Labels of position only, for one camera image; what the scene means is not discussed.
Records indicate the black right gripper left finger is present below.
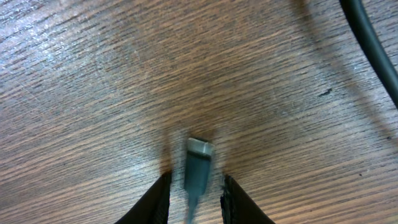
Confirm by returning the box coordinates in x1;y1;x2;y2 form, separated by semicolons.
115;172;172;224

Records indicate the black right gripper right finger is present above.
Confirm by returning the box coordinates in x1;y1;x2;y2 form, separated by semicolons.
220;174;275;224

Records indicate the black USB charging cable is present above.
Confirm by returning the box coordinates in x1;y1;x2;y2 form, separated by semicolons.
183;0;398;224

